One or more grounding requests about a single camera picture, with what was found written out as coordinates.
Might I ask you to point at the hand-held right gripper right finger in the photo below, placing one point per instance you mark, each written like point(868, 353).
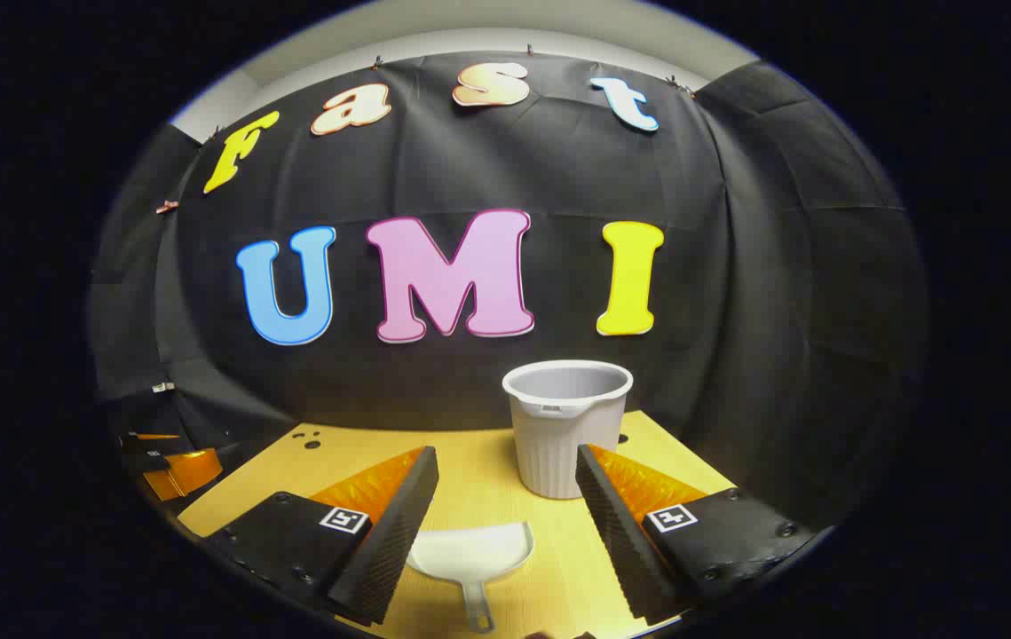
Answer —
point(616, 532)

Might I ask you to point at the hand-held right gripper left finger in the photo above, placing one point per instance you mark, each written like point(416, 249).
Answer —
point(398, 532)

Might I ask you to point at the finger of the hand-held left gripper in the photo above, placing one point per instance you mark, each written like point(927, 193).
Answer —
point(185, 470)
point(150, 442)

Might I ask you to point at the white plastic dustpan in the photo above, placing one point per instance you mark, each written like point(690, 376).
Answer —
point(469, 550)

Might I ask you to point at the white ribbed garbage bin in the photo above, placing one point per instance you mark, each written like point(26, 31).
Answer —
point(563, 444)

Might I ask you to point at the wooden desktop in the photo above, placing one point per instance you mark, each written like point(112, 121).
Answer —
point(487, 461)

